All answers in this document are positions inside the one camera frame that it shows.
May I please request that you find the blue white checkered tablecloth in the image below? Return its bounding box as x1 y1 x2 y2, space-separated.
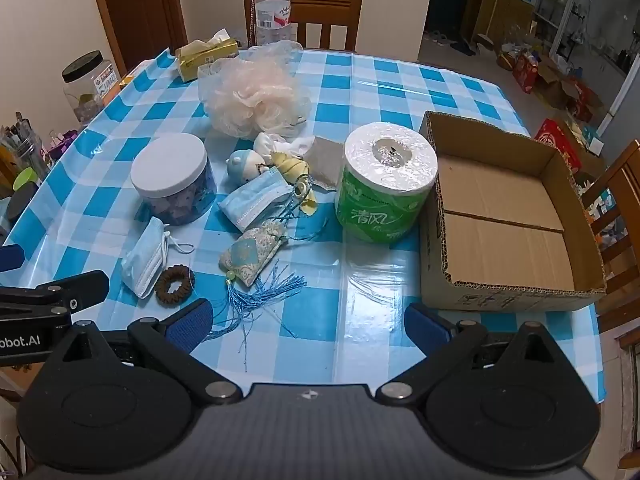
0 45 603 406

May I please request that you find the clear jar with black lid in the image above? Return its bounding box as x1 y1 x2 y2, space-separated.
62 50 122 127

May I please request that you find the brown hair scrunchie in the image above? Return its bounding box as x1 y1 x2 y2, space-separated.
154 266 198 304

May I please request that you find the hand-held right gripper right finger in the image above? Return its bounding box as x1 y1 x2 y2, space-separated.
375 303 577 405

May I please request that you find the blue hooded toy figure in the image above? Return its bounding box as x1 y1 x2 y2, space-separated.
227 149 268 184

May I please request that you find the wooden chair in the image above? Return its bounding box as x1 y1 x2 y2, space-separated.
580 139 640 311
242 0 365 53

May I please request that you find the round jar with white lid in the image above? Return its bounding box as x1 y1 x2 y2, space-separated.
130 134 218 225

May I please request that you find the green wrapped toilet paper roll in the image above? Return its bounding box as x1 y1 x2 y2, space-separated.
334 122 439 244

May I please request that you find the red patterned box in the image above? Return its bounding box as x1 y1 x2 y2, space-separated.
534 118 584 173

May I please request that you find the white cloth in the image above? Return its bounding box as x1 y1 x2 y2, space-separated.
253 131 316 157

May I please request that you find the yellow cloth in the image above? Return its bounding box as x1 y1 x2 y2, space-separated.
270 152 318 216

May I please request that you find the glass jar of pens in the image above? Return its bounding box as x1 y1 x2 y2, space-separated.
0 111 50 186

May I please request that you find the yellow tissue pack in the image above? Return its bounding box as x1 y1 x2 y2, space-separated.
174 30 240 83

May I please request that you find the purple plastic item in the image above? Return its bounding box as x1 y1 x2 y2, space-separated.
46 129 79 157

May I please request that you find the peach mesh bath loofah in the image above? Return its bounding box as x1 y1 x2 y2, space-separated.
207 57 312 139

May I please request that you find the grey cloth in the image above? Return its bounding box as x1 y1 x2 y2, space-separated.
304 136 346 192

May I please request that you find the green cup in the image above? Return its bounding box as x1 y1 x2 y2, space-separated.
12 168 42 192

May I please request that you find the embroidered sachet with blue tassel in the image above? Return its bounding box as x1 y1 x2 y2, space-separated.
202 222 313 373

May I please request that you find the brown wooden door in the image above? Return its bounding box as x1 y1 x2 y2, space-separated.
86 0 189 76

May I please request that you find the red gift bag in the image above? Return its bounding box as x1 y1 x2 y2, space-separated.
512 52 540 94

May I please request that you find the open brown carton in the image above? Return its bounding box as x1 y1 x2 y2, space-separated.
536 62 583 112

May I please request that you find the wooden cabinet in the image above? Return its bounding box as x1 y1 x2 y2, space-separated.
472 0 537 50

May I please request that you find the black round container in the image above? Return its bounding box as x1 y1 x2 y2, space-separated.
8 182 42 224

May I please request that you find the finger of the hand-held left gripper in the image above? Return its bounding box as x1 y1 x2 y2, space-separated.
0 269 110 319
0 244 26 275

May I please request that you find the blue face mask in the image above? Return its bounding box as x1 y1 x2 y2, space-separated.
218 167 296 233
120 217 195 300

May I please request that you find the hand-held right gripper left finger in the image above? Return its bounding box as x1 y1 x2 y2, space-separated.
46 297 244 404

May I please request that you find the cardboard box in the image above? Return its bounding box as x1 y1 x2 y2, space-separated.
419 111 608 313

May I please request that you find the clear plastic water bottle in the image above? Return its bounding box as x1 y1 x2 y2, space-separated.
254 0 293 47

